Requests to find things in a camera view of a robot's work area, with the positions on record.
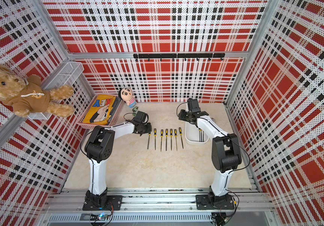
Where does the white plastic storage box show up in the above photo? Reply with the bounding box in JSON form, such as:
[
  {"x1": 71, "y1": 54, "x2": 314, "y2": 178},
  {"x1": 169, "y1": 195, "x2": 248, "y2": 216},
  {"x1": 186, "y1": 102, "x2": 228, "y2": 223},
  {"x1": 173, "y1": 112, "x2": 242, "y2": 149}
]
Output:
[{"x1": 185, "y1": 122, "x2": 209, "y2": 145}]

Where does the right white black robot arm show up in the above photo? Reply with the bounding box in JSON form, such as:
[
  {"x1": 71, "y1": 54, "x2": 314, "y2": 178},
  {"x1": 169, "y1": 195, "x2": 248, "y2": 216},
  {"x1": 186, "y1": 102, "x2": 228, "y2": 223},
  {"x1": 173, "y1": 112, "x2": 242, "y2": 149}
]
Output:
[{"x1": 178, "y1": 98, "x2": 242, "y2": 208}]

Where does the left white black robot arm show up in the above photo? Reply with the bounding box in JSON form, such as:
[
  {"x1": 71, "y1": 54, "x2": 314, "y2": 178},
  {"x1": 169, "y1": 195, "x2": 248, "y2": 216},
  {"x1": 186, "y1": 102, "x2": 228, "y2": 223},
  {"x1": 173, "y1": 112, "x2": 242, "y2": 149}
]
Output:
[{"x1": 83, "y1": 111, "x2": 152, "y2": 211}]

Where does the cartoon boy plush doll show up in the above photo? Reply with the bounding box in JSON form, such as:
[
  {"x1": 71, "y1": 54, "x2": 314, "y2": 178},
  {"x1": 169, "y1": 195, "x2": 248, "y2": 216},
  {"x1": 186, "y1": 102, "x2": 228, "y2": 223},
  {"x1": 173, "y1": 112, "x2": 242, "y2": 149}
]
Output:
[{"x1": 118, "y1": 87, "x2": 136, "y2": 108}]

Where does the grey folded cloth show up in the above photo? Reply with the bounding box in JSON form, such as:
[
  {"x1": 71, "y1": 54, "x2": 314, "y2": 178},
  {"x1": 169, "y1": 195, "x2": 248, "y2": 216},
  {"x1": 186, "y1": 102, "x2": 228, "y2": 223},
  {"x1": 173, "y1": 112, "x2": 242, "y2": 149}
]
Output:
[{"x1": 110, "y1": 97, "x2": 121, "y2": 117}]

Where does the pink perforated plastic basket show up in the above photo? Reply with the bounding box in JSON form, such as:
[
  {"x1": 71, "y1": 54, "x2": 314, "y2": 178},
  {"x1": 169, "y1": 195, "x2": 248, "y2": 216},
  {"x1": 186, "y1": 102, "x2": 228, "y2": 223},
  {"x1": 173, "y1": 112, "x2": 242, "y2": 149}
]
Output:
[{"x1": 77, "y1": 94, "x2": 124, "y2": 129}]

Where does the green circuit board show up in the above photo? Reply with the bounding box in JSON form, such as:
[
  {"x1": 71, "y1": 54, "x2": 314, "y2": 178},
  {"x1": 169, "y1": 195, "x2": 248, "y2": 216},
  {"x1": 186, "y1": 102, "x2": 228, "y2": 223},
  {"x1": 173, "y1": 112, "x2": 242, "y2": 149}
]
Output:
[{"x1": 90, "y1": 213, "x2": 109, "y2": 221}]

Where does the brown teddy bear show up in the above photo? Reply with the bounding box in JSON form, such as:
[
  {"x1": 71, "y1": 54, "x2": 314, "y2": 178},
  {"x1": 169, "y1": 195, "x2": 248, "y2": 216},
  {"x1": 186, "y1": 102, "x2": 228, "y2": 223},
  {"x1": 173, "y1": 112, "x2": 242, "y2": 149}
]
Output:
[{"x1": 0, "y1": 64, "x2": 75, "y2": 118}]

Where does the green keychain toy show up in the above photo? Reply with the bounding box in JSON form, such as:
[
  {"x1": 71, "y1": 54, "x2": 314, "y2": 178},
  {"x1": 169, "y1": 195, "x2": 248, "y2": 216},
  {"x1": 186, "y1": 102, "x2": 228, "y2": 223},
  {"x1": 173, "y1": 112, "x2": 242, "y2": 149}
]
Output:
[{"x1": 132, "y1": 106, "x2": 138, "y2": 117}]

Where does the black wall hook rail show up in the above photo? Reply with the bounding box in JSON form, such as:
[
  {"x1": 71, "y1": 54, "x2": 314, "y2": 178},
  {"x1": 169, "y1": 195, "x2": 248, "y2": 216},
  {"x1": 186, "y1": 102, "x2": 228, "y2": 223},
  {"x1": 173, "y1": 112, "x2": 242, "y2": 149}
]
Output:
[{"x1": 133, "y1": 53, "x2": 226, "y2": 60}]

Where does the clear wire wall basket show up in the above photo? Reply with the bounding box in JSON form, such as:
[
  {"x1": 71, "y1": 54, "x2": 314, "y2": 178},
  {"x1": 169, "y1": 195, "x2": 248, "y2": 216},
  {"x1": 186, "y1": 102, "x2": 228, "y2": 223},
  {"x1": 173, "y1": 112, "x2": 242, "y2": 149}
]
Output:
[{"x1": 27, "y1": 61, "x2": 85, "y2": 121}]

